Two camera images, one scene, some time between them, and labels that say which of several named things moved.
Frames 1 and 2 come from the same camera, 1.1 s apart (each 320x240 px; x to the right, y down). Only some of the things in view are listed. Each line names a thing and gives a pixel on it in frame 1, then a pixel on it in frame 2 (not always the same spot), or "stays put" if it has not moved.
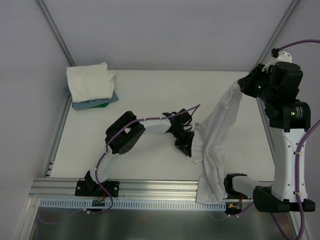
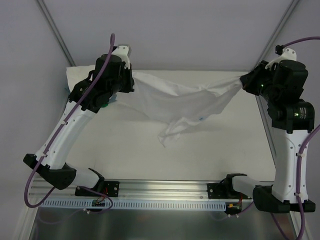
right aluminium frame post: [274, 36] stays put
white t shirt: [209, 145] → [165, 100]
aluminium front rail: [51, 188] stays put
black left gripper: [183, 138] → [128, 80]
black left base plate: [84, 188] stays put
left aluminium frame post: [56, 31] stays put
